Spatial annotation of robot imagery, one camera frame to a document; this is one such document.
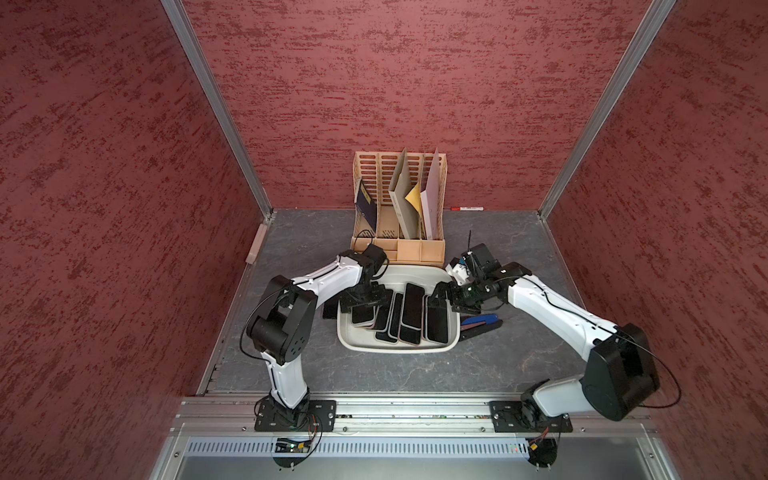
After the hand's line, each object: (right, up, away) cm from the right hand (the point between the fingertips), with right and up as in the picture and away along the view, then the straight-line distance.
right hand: (441, 311), depth 81 cm
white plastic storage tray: (-22, -10, +6) cm, 26 cm away
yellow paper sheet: (-7, +33, +8) cm, 34 cm away
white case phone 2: (-7, 0, +9) cm, 11 cm away
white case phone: (0, -5, +7) cm, 9 cm away
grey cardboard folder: (-11, +37, +10) cm, 39 cm away
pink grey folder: (-2, +32, +8) cm, 33 cm away
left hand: (-22, -2, +9) cm, 23 cm away
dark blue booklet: (-24, +33, +31) cm, 52 cm away
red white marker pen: (+18, +33, +42) cm, 56 cm away
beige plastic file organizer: (-19, +45, +26) cm, 56 cm away
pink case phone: (-22, -2, +4) cm, 22 cm away
